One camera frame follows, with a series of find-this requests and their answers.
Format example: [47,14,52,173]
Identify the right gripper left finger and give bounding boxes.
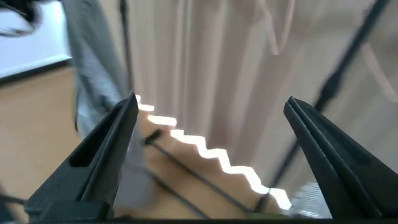
[24,92,140,220]

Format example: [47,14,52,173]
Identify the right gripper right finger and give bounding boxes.
[283,96,398,219]

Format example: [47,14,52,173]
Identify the pink clothes hanger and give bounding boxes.
[363,42,398,104]
[256,0,296,56]

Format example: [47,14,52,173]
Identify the pale grey shorts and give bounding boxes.
[60,0,156,208]

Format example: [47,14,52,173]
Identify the white laundry basket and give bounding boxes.
[290,182,332,218]

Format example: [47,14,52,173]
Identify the black clothes rack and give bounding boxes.
[119,0,391,218]

